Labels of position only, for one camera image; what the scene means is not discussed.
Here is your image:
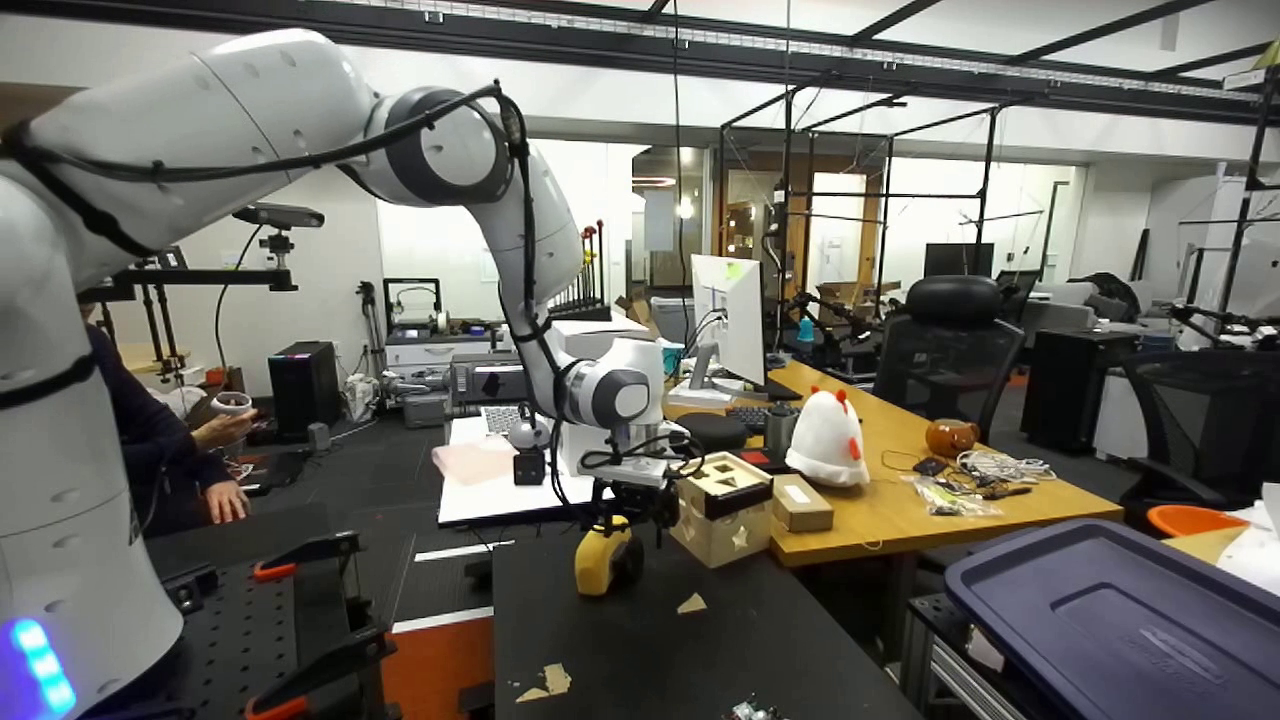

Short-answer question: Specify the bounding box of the white hard hat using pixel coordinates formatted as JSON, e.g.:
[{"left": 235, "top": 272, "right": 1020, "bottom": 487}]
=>
[{"left": 779, "top": 385, "right": 874, "bottom": 494}]

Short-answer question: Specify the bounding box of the grey Unitree device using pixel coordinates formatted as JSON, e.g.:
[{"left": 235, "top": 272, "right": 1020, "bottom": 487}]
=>
[{"left": 448, "top": 353, "right": 531, "bottom": 411}]

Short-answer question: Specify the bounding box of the small tan box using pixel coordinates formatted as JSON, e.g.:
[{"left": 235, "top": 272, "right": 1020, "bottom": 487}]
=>
[{"left": 769, "top": 474, "right": 842, "bottom": 538}]

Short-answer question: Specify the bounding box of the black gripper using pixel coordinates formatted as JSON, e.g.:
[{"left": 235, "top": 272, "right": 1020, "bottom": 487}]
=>
[{"left": 587, "top": 480, "right": 683, "bottom": 544}]

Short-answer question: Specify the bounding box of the person left hand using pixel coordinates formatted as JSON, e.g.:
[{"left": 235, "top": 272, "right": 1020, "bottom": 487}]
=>
[{"left": 195, "top": 475, "right": 255, "bottom": 531}]

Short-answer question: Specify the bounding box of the black camera stand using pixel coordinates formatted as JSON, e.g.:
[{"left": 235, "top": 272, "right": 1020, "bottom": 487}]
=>
[{"left": 75, "top": 230, "right": 304, "bottom": 385}]

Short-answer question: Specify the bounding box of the person right hand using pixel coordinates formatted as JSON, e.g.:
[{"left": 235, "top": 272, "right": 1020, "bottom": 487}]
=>
[{"left": 188, "top": 405, "right": 266, "bottom": 456}]

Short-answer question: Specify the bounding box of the clear plastic bag clutter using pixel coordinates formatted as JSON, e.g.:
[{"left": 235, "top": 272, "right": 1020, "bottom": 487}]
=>
[{"left": 907, "top": 446, "right": 1059, "bottom": 522}]

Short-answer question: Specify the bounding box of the white monitor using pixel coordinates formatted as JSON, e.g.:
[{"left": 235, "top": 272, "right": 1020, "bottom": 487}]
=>
[{"left": 688, "top": 253, "right": 769, "bottom": 392}]

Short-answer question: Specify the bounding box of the person torso dark sweater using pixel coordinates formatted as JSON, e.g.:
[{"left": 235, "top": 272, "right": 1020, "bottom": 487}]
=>
[{"left": 84, "top": 324, "right": 206, "bottom": 538}]

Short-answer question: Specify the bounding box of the black camera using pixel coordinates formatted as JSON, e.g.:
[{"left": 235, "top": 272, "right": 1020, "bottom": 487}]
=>
[{"left": 228, "top": 195, "right": 327, "bottom": 237}]

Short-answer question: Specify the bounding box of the black monitor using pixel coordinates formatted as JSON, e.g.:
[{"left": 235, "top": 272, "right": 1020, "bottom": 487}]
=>
[{"left": 919, "top": 239, "right": 999, "bottom": 284}]

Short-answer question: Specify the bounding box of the orange bowl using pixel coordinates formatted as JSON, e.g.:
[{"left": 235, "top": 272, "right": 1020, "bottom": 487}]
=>
[{"left": 1146, "top": 499, "right": 1254, "bottom": 544}]

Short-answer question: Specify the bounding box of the black metal ceiling frame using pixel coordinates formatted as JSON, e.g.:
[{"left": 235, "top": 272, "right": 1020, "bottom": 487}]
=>
[{"left": 314, "top": 0, "right": 1280, "bottom": 135}]

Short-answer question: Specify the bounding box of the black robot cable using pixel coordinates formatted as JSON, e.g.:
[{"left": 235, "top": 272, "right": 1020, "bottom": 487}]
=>
[{"left": 0, "top": 76, "right": 696, "bottom": 511}]

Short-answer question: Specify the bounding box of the black orange clamp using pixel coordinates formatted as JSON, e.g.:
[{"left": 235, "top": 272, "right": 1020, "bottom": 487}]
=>
[
  {"left": 239, "top": 619, "right": 400, "bottom": 720},
  {"left": 250, "top": 527, "right": 369, "bottom": 593}
]

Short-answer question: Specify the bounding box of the dark mug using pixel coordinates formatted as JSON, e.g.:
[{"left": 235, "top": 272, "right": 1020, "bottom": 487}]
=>
[{"left": 761, "top": 399, "right": 805, "bottom": 474}]

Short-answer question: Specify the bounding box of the wooden desk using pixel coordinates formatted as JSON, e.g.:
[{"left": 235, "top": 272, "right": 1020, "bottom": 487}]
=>
[{"left": 763, "top": 361, "right": 1127, "bottom": 571}]

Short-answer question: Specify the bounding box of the black chair headrest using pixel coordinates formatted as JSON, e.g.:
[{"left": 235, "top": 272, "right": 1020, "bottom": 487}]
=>
[{"left": 671, "top": 409, "right": 773, "bottom": 456}]

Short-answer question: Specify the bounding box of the black office chair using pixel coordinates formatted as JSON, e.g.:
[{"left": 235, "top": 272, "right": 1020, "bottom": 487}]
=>
[{"left": 874, "top": 272, "right": 1032, "bottom": 447}]

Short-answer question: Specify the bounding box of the wooden shape sorter box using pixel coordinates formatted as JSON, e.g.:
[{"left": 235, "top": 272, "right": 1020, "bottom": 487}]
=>
[{"left": 668, "top": 447, "right": 779, "bottom": 571}]

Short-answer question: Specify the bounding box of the black computer tower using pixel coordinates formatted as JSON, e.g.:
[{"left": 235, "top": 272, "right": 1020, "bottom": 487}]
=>
[{"left": 270, "top": 336, "right": 343, "bottom": 442}]

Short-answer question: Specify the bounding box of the navy plastic storage bin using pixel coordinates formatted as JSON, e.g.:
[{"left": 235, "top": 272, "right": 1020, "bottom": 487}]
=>
[{"left": 941, "top": 518, "right": 1280, "bottom": 720}]

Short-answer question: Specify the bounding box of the orange ball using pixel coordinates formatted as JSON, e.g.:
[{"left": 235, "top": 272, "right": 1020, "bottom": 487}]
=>
[{"left": 924, "top": 415, "right": 983, "bottom": 460}]

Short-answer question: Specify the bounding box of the black frame printer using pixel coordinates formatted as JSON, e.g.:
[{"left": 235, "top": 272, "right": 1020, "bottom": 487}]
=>
[{"left": 380, "top": 272, "right": 448, "bottom": 345}]

